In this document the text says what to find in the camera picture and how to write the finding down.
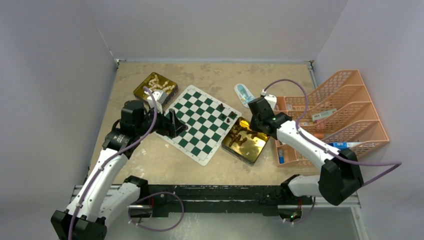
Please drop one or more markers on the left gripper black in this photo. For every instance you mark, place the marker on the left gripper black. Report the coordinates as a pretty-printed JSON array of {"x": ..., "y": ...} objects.
[{"x": 166, "y": 128}]

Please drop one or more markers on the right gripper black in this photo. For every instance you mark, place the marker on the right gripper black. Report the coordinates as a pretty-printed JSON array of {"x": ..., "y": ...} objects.
[{"x": 254, "y": 126}]

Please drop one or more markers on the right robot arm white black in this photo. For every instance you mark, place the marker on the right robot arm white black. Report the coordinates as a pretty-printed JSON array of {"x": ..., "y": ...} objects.
[{"x": 340, "y": 175}]

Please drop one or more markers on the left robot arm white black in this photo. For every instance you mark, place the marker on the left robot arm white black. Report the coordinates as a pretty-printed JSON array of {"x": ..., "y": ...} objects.
[{"x": 90, "y": 213}]

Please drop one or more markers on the green white chess mat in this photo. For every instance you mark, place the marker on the green white chess mat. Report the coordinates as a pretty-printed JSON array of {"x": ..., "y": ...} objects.
[{"x": 200, "y": 112}]

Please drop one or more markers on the gold tin brown pieces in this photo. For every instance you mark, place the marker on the gold tin brown pieces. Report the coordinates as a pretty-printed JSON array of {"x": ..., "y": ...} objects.
[{"x": 251, "y": 149}]

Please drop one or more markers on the brown chess pieces pile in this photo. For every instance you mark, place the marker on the brown chess pieces pile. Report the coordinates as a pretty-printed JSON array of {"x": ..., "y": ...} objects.
[{"x": 240, "y": 134}]

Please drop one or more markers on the white chess pieces pile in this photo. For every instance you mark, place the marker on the white chess pieces pile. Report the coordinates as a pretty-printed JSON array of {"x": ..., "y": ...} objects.
[{"x": 157, "y": 82}]

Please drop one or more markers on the gold tin white pieces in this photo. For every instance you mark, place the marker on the gold tin white pieces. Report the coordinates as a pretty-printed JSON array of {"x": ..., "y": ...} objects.
[{"x": 141, "y": 95}]

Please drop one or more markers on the blue white packaged item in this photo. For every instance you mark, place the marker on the blue white packaged item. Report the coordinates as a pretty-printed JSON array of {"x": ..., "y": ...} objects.
[{"x": 244, "y": 94}]

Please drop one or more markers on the blue capped tube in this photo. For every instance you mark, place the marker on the blue capped tube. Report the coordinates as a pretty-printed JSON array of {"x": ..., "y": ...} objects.
[{"x": 281, "y": 158}]

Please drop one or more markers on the white label card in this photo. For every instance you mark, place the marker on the white label card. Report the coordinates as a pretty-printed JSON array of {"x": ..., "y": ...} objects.
[{"x": 322, "y": 115}]

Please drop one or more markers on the peach plastic file organizer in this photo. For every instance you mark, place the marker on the peach plastic file organizer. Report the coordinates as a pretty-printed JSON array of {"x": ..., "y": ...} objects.
[{"x": 356, "y": 119}]

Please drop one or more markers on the blue box in organizer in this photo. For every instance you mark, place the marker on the blue box in organizer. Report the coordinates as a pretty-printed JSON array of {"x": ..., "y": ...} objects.
[{"x": 344, "y": 145}]

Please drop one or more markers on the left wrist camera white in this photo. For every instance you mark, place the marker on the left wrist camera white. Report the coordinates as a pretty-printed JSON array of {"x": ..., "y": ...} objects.
[{"x": 160, "y": 97}]

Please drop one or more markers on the black metal base frame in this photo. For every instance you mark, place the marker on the black metal base frame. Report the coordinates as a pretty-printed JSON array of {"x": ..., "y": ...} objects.
[{"x": 267, "y": 200}]

